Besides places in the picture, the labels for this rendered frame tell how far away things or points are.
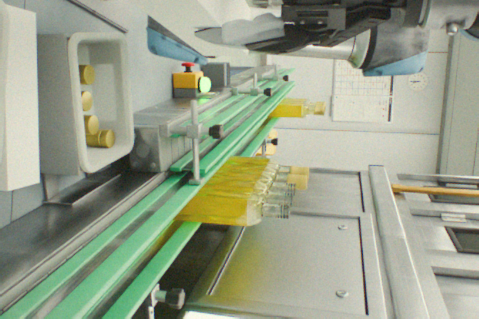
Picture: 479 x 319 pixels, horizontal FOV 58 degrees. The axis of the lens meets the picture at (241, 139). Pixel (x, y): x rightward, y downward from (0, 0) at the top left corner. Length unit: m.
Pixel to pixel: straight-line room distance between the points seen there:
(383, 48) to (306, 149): 6.19
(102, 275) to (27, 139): 0.22
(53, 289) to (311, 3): 0.43
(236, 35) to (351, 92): 6.39
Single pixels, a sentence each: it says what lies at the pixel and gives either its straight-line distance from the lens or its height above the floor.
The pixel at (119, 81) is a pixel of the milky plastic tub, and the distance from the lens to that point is 0.85.
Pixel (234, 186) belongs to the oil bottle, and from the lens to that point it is 0.89.
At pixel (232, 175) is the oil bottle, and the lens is 0.95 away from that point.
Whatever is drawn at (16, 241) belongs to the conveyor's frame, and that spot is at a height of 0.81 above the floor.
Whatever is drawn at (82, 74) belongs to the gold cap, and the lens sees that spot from 0.77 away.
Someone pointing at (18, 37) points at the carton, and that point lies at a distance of 0.66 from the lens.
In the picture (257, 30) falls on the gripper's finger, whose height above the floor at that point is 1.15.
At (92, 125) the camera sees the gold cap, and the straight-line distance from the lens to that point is 0.79.
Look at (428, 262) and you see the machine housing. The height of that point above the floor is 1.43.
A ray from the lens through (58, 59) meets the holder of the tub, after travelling 0.71.
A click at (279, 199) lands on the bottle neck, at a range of 0.89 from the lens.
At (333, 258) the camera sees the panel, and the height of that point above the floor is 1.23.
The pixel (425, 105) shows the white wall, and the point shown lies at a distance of 6.94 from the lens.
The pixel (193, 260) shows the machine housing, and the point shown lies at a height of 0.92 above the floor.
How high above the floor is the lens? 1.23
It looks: 13 degrees down
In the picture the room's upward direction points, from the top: 93 degrees clockwise
